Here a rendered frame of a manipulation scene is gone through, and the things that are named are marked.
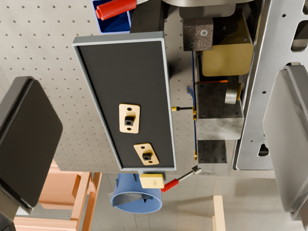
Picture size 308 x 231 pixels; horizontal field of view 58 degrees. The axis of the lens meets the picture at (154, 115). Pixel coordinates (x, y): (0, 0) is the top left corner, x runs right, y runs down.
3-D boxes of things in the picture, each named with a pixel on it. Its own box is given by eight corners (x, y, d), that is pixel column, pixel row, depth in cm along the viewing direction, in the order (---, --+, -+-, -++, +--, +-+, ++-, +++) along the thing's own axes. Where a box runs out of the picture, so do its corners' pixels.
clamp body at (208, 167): (216, 94, 112) (226, 175, 88) (186, 95, 113) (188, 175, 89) (217, 80, 106) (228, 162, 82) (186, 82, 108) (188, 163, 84)
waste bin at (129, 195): (121, 164, 292) (112, 218, 255) (109, 139, 259) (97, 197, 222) (167, 163, 284) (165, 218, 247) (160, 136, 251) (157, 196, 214)
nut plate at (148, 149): (159, 162, 66) (159, 167, 65) (144, 164, 67) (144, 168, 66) (150, 142, 60) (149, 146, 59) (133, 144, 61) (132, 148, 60)
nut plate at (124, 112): (138, 132, 57) (137, 137, 57) (120, 130, 57) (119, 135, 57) (140, 104, 51) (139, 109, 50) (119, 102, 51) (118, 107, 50)
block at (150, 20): (166, 19, 88) (159, 130, 58) (141, 20, 89) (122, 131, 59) (163, -13, 80) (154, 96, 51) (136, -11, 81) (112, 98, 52)
